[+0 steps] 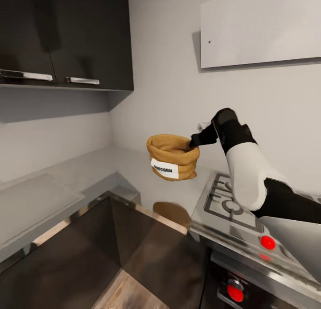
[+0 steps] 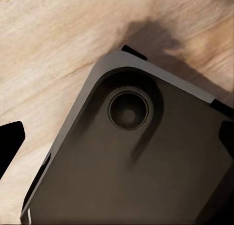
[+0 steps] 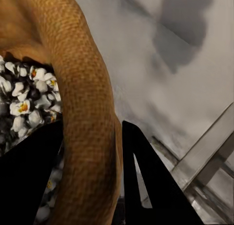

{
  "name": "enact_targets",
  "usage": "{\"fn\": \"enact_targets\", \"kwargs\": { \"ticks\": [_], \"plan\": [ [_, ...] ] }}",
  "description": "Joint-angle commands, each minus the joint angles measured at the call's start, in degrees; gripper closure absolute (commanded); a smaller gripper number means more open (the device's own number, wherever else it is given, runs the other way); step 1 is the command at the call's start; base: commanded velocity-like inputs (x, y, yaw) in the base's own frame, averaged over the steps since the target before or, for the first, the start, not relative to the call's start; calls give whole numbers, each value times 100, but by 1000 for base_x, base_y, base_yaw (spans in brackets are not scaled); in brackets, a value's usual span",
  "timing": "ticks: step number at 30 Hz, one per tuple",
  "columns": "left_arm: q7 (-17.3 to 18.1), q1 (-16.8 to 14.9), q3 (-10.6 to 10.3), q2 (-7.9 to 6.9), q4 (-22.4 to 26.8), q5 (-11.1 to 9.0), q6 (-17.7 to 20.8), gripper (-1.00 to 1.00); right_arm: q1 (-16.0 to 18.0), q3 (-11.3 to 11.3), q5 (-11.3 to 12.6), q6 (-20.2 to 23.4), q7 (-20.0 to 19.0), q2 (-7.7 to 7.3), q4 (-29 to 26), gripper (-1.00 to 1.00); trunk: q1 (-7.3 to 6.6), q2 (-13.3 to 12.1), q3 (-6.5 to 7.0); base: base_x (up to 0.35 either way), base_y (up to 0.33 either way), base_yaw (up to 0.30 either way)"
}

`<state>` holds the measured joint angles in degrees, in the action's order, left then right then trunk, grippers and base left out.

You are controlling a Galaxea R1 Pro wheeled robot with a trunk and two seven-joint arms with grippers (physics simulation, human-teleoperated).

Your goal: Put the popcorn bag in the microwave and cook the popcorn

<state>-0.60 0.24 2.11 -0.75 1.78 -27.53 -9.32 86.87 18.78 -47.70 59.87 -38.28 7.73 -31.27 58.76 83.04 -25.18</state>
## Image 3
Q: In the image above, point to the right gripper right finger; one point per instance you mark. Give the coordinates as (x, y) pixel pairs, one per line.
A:
(169, 204)

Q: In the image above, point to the popcorn bag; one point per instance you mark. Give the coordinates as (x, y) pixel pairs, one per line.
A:
(54, 35)

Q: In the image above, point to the burner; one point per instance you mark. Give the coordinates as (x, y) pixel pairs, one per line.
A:
(206, 173)

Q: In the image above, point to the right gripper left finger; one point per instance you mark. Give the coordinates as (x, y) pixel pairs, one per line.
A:
(25, 172)

